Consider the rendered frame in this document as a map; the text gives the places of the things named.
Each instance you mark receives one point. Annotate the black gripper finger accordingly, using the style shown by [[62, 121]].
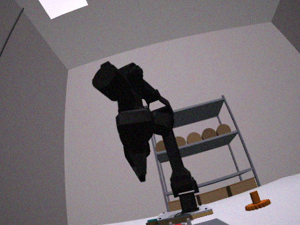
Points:
[[135, 143], [141, 178]]

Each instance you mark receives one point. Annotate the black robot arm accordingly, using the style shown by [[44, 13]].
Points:
[[126, 85]]

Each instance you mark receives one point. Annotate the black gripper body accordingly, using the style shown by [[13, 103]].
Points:
[[134, 116]]

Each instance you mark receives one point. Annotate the orange gear with hub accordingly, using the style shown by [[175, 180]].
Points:
[[256, 202]]

